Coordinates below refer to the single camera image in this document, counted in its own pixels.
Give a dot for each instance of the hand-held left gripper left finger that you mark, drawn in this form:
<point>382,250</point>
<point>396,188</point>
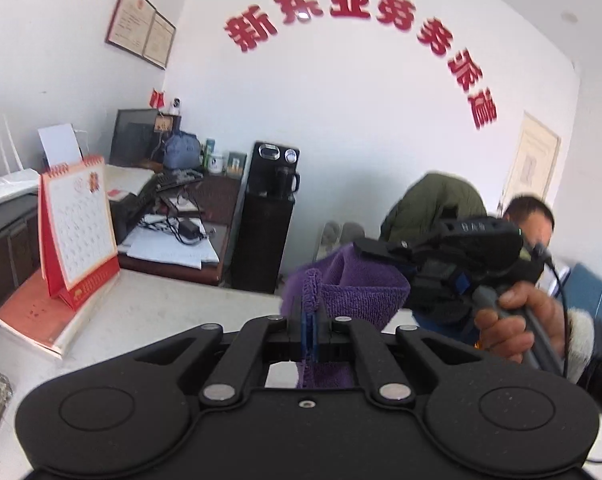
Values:
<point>307,335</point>

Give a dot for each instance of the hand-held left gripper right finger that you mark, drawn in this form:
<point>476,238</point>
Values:
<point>325,335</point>

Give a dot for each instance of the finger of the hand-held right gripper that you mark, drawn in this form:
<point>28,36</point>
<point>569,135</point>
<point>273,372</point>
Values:
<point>381,250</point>

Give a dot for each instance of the purple towel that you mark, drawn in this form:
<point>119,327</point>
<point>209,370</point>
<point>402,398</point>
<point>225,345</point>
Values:
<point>361,300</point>

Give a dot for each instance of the person's right hand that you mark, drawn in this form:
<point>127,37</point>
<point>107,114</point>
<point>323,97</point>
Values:
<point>546,310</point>

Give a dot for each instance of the grey slipper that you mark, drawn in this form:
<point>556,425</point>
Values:
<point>353,234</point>
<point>328,237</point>

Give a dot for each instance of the olive green puffer jacket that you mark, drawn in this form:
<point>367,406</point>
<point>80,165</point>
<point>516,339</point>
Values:
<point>431,205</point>

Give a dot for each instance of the black water dispenser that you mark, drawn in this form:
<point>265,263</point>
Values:
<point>263,240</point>

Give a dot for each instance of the blue table mat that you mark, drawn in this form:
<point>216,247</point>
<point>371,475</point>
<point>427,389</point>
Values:
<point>596,290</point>

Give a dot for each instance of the black power adapter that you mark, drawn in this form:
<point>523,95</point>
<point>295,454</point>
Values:
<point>188,230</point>

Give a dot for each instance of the dark wooden desk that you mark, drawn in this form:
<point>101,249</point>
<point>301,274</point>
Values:
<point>221,200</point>

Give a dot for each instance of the white paper sheets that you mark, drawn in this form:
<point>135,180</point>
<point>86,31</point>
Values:
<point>166,252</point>

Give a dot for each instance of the white mug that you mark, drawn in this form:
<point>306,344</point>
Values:
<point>217,162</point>

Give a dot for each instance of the green can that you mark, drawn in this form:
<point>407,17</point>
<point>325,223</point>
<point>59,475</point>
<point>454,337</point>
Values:
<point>209,147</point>

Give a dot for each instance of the black keyboard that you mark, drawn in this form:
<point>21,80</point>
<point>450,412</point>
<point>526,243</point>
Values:
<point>176,180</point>

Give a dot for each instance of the black inkjet printer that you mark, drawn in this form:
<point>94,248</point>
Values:
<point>131,210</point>

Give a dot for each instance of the blue bag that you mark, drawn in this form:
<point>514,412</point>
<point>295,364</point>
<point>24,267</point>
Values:
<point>181,152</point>

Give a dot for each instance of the small wooden plaque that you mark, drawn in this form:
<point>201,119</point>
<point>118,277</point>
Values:
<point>163,123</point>

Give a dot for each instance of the red desk calendar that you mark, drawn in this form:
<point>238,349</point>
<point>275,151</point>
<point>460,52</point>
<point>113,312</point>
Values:
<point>81,220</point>

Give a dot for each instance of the black computer monitor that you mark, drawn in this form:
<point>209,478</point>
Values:
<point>131,137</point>

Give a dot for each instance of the small red flag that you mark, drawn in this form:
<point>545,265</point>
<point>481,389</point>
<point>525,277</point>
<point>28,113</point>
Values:
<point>157,97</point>

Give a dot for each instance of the pink textbook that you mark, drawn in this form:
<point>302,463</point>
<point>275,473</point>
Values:
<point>36,320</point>

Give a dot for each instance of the upright white paper sheet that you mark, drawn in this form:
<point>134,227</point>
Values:
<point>58,145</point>

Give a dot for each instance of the framed certificates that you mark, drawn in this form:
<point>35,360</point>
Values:
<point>141,25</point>

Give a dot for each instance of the beige wall notice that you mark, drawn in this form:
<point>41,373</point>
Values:
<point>531,155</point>

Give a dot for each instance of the small photo frame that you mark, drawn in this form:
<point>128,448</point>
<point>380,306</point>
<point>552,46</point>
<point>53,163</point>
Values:
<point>237,164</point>

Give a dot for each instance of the white security camera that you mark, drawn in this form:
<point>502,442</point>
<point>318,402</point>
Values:
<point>176,106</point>

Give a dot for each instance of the red wall lettering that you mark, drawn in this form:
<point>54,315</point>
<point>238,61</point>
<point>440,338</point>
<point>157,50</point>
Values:
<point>243,27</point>

